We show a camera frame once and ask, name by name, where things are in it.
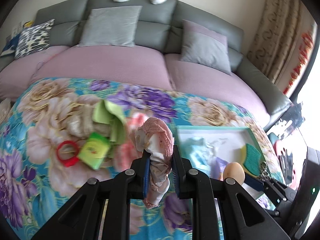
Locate grey sofa pink cover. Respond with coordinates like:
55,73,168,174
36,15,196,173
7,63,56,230
1,0,291,128

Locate cream lace cloth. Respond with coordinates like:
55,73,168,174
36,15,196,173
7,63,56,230
66,105,111,139

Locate pink white fuzzy cloth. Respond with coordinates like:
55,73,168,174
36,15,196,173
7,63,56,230
113,112,149,172

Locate blue cushion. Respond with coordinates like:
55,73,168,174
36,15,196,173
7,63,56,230
1,34,20,57

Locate yellow green sponge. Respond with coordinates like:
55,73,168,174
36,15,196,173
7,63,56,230
240,144,261,177

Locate light green cloth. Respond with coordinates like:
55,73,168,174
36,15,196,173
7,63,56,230
92,100,126,145

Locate grey cushion left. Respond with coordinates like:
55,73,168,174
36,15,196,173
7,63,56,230
79,5,142,47

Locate floral blanket table cover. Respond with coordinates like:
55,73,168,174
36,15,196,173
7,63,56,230
1,78,269,239

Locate blue face mask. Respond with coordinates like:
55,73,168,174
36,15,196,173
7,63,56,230
182,138,222,174

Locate red plastic ring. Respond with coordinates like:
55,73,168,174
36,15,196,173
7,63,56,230
56,140,80,168

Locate red hanging decoration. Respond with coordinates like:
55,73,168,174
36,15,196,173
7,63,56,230
283,30,314,95

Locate leopard print scrunchie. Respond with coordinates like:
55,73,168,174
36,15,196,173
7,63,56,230
258,161,271,181

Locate beige patterned curtain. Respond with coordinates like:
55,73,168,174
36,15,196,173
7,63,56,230
247,0,303,83

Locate pink floral scrunchie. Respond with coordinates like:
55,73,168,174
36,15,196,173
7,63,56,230
133,117,174,209

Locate black white patterned cushion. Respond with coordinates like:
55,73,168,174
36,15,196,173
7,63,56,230
15,19,55,60

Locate small green tissue pack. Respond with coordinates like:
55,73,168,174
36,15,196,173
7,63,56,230
77,132,111,170

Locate grey pink cushion right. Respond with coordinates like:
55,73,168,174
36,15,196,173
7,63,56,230
181,20,231,75

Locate purple wipes packet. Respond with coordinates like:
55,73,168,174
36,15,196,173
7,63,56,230
209,156,228,180

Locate green white shallow box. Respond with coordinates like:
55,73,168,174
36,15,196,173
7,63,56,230
175,125,286,210

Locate beige makeup puff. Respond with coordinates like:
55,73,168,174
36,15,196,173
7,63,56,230
222,162,245,185

